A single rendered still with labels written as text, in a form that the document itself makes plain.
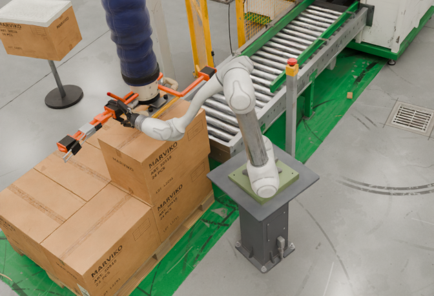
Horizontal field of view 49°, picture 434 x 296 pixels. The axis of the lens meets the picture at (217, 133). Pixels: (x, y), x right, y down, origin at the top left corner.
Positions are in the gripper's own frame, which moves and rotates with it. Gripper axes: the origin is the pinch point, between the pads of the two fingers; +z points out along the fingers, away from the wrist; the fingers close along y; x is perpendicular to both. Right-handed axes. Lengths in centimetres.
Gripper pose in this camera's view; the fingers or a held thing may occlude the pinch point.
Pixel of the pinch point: (113, 110)
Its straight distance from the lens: 283.3
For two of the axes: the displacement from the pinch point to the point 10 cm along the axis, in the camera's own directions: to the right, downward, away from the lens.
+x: 5.9, -5.7, 5.7
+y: 0.9, 7.4, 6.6
